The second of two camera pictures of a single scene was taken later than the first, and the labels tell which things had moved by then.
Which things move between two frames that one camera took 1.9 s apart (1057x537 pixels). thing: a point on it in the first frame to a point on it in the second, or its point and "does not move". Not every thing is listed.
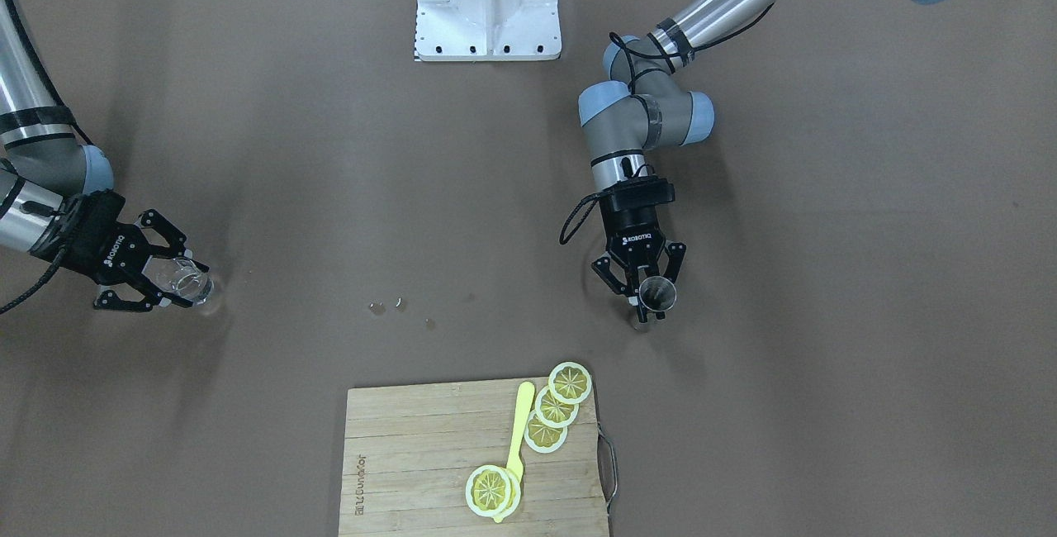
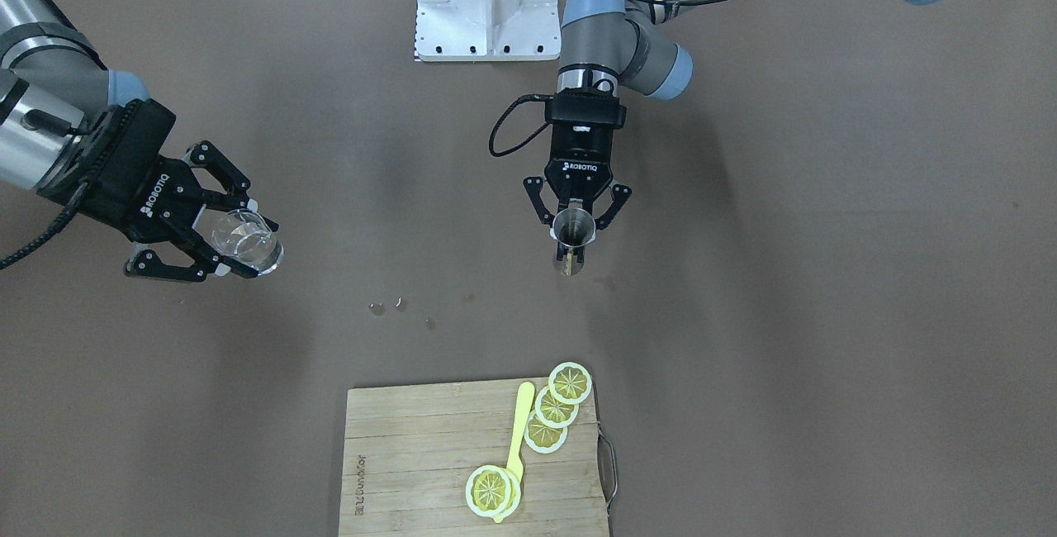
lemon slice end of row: (570, 382) does not move
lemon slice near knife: (543, 438) does not move
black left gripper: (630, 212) to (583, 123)
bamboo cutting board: (411, 449) does not move
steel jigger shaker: (657, 293) to (573, 228)
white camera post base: (487, 2) does not move
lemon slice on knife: (492, 491) does not move
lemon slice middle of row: (553, 411) does not move
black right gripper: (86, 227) to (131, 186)
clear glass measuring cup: (191, 282) to (245, 236)
